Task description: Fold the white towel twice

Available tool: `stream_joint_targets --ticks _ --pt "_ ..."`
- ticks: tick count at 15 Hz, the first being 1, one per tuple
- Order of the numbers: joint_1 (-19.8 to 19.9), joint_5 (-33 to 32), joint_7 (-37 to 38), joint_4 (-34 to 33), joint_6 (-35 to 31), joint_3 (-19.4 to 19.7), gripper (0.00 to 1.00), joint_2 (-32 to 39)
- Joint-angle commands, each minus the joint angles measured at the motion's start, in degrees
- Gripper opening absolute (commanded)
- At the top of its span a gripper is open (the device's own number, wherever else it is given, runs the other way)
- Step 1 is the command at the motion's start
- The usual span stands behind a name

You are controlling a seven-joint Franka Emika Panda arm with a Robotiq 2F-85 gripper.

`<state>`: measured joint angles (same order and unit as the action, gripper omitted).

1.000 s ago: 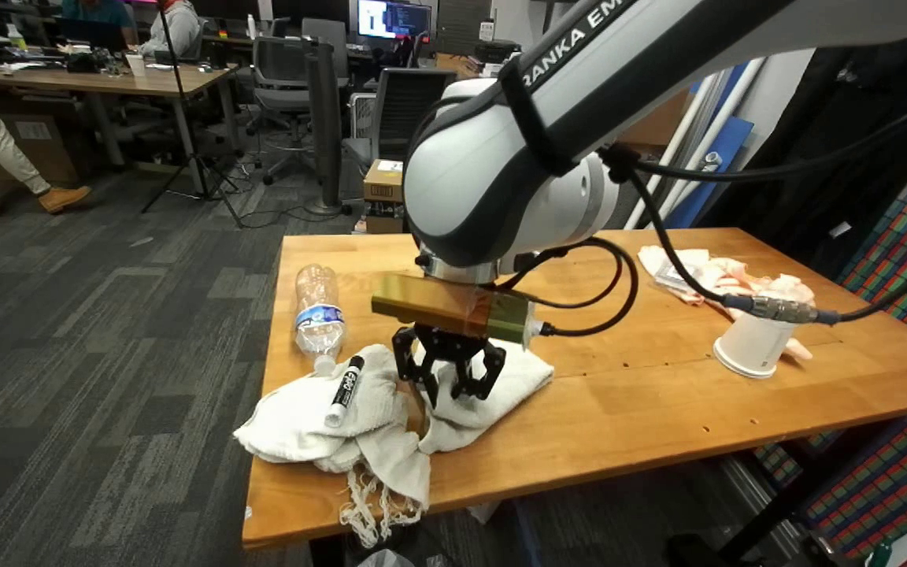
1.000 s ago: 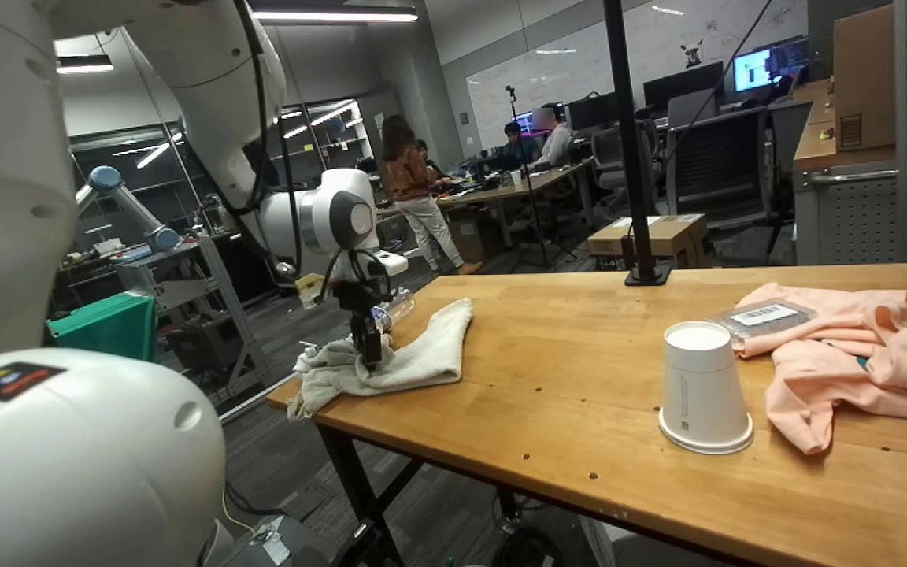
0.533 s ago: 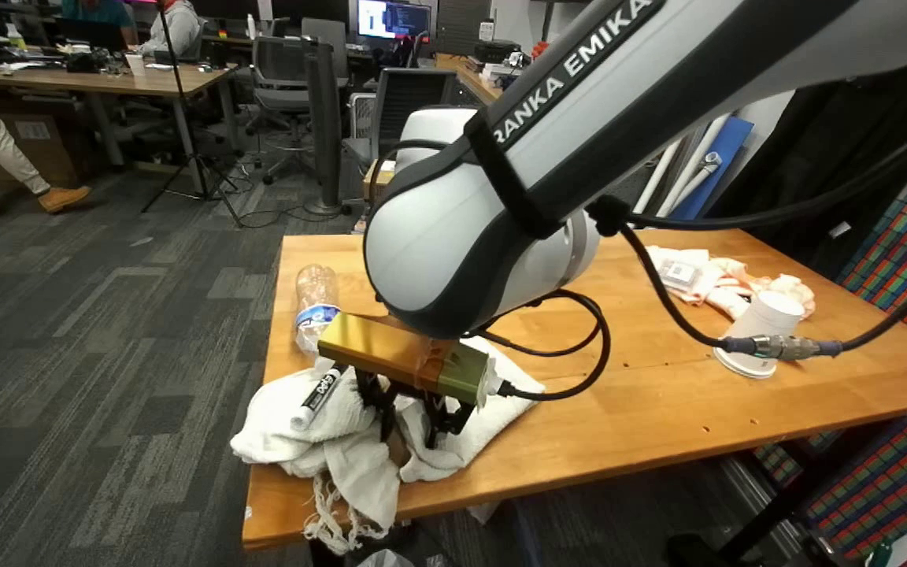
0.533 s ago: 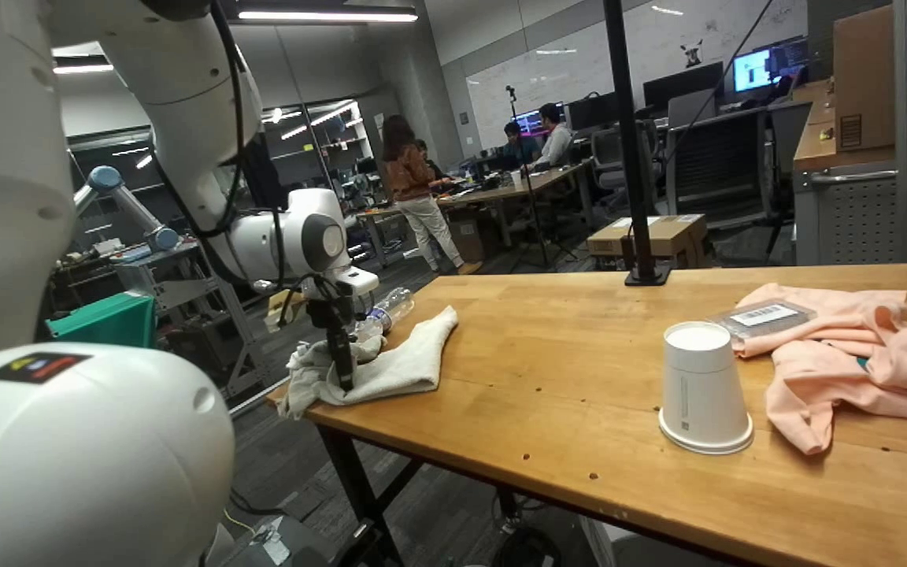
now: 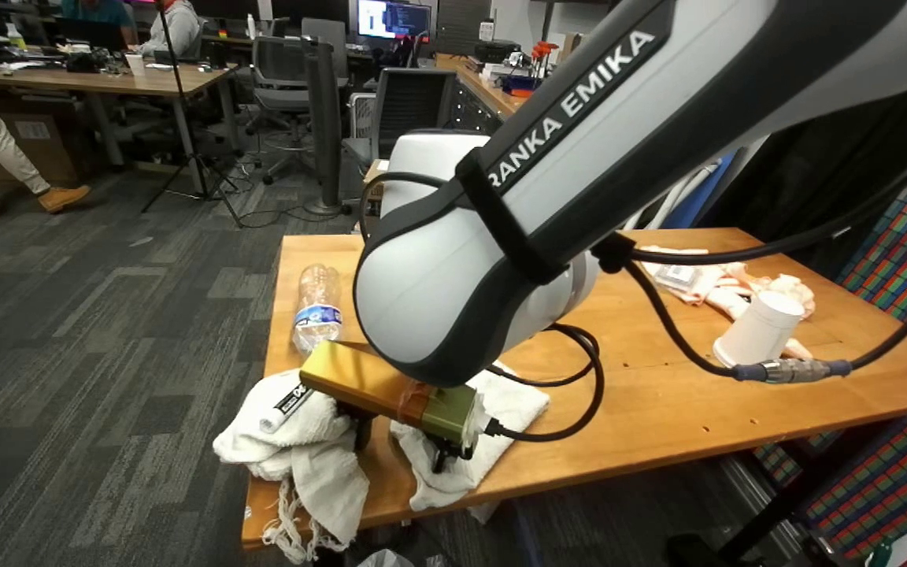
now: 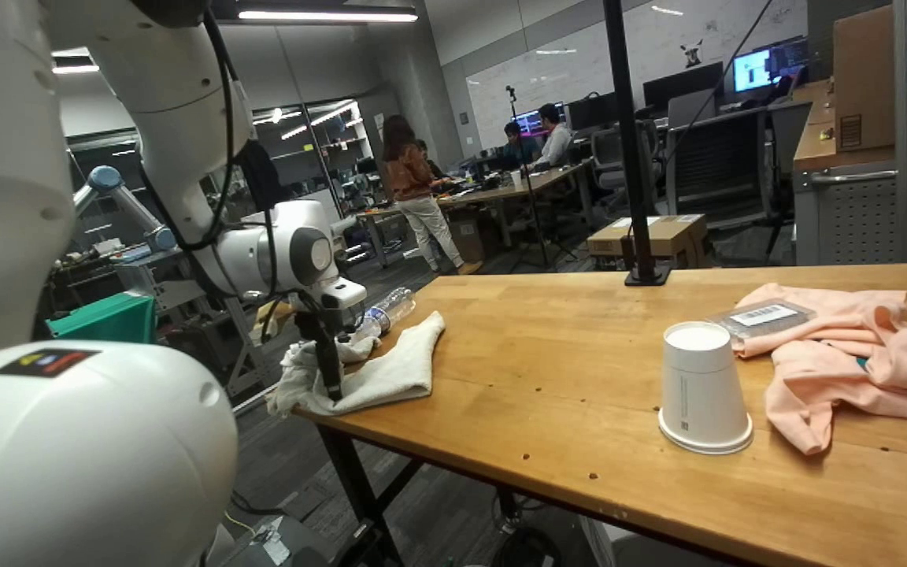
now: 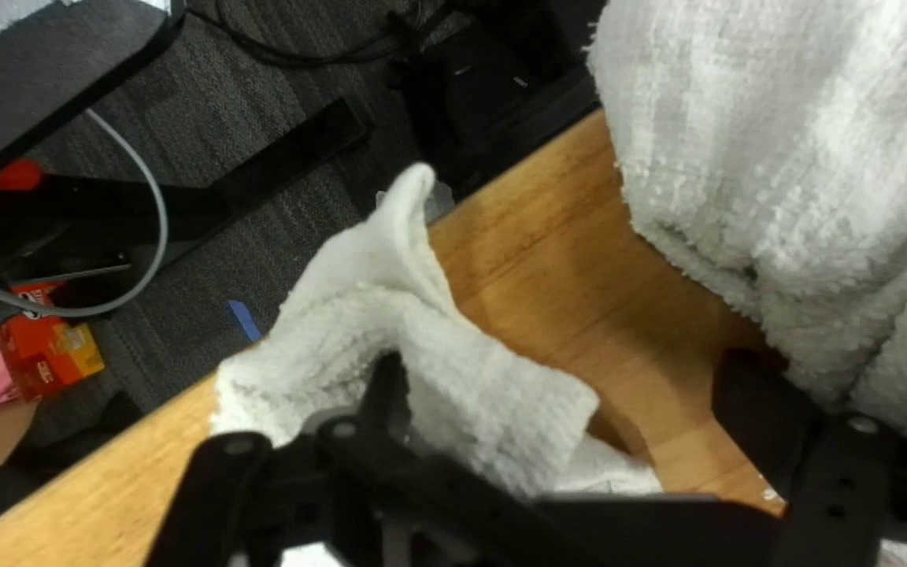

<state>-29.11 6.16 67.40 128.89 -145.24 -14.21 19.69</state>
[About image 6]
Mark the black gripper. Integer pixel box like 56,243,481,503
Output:
299,295,347,407

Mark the white towel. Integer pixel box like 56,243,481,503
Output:
332,307,448,416

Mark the crumpled white rag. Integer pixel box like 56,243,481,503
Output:
263,337,372,421

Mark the clear plastic water bottle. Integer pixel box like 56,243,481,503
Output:
352,282,417,339

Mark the wooden office table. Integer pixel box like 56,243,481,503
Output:
355,162,599,264

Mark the seated person in dark shirt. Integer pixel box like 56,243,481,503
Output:
497,118,543,174

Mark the seated person in light shirt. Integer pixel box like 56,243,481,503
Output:
528,102,578,170

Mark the long ceiling light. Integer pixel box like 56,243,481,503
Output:
235,7,422,28
51,45,102,74

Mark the low wooden crate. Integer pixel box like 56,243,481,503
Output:
587,211,711,264

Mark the white paper cup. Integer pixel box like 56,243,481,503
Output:
656,317,756,458

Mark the lit computer monitor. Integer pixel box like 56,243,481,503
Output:
723,45,809,102

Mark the pink cloth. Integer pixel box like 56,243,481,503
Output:
731,280,907,458

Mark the large closed cardboard box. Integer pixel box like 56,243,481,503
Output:
829,0,907,151

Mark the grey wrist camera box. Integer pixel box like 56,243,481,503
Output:
316,278,372,315

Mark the black table leg frame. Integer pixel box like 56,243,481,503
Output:
316,421,543,567

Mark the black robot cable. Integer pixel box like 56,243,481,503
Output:
132,7,290,307

